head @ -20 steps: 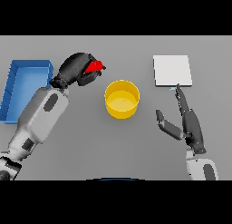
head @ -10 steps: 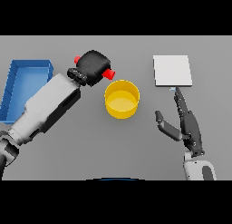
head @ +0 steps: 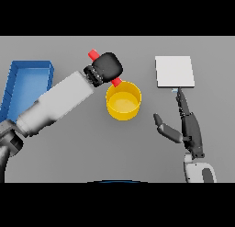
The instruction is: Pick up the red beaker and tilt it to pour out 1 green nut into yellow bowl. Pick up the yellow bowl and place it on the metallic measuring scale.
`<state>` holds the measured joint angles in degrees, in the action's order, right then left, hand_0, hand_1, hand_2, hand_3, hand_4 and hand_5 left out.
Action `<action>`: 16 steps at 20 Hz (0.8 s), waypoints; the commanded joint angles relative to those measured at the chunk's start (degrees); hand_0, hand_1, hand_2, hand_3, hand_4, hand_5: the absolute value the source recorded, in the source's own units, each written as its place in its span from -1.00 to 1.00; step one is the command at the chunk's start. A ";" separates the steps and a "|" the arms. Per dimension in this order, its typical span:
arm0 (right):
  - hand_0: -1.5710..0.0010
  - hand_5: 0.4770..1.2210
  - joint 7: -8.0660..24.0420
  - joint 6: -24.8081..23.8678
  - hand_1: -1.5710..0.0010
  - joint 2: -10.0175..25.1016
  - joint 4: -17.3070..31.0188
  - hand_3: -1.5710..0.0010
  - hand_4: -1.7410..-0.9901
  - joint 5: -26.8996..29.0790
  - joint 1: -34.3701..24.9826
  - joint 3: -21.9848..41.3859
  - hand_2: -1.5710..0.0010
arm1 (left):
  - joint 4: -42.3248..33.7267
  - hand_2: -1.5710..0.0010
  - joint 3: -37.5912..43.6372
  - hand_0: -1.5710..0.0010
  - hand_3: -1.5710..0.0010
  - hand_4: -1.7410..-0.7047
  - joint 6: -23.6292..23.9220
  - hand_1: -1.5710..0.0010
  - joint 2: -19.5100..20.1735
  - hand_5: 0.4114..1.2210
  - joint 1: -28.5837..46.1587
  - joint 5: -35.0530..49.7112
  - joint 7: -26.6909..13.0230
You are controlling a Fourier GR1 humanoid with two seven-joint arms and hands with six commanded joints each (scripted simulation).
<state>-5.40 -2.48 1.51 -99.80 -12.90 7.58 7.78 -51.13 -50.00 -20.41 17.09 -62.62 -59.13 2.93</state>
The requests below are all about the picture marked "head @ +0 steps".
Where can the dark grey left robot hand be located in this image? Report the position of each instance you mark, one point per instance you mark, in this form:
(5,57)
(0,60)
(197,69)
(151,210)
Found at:
(105,66)

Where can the blue tray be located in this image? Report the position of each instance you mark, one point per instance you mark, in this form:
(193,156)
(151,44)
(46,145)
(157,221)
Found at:
(26,86)

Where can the red beaker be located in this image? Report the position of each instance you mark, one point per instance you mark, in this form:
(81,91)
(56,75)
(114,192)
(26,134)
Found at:
(117,81)

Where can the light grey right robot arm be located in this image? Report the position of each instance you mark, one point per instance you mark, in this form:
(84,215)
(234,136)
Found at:
(195,172)

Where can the pale square measuring scale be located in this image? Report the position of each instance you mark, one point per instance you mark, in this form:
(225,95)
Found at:
(174,71)

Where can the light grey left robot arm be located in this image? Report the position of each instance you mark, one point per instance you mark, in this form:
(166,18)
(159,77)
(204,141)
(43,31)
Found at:
(58,100)

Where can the yellow bowl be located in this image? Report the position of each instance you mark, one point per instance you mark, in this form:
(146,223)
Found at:
(123,102)

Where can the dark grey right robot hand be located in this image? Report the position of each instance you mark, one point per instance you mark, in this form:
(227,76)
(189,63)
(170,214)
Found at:
(189,126)

